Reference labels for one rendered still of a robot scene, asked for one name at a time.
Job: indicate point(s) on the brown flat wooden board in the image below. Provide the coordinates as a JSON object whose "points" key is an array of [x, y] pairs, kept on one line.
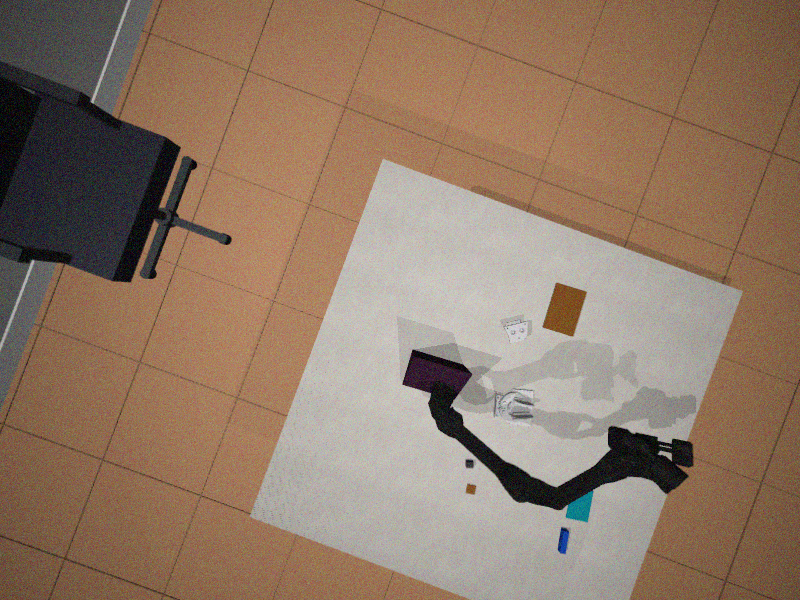
{"points": [[564, 309]]}

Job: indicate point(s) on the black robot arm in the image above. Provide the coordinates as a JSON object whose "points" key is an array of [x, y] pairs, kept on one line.
{"points": [[636, 459]]}

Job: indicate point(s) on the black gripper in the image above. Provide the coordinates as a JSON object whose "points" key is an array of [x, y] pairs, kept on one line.
{"points": [[682, 451]]}

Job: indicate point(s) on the blue rounded bar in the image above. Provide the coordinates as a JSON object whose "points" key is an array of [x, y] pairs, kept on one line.
{"points": [[563, 540]]}

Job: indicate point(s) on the teal flat rectangular plate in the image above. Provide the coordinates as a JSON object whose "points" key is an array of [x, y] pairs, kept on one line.
{"points": [[580, 508]]}

